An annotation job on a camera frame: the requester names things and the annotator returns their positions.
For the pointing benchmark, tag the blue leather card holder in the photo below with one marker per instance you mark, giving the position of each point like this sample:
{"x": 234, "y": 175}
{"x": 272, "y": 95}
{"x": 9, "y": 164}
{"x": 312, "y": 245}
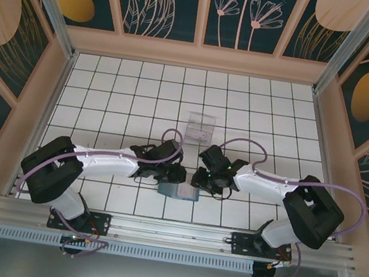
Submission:
{"x": 167, "y": 190}

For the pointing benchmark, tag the white floral credit card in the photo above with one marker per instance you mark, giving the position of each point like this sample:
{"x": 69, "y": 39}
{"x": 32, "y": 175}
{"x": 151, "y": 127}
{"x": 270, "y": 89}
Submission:
{"x": 199, "y": 135}
{"x": 187, "y": 192}

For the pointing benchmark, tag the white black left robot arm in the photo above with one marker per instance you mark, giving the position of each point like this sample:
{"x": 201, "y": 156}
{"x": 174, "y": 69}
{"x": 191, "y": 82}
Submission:
{"x": 107, "y": 163}

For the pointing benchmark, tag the clear acrylic box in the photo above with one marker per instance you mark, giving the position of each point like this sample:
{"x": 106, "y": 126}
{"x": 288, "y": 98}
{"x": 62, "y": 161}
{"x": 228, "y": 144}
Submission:
{"x": 203, "y": 122}

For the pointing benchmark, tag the aluminium mounting rail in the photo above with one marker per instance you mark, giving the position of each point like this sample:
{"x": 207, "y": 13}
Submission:
{"x": 170, "y": 231}

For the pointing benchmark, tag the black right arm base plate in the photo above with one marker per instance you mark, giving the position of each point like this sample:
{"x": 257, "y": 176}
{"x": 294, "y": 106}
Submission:
{"x": 241, "y": 244}

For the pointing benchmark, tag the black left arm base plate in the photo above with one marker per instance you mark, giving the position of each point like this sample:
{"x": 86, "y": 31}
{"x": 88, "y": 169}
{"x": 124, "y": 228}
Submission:
{"x": 100, "y": 223}

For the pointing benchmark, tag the aluminium table edge rail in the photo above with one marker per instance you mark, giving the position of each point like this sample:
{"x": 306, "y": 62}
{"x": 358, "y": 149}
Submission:
{"x": 50, "y": 106}
{"x": 329, "y": 168}

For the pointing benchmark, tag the aluminium frame post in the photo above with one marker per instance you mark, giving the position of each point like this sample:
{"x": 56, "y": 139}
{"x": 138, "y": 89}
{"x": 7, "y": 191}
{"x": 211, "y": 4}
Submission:
{"x": 348, "y": 48}
{"x": 51, "y": 1}

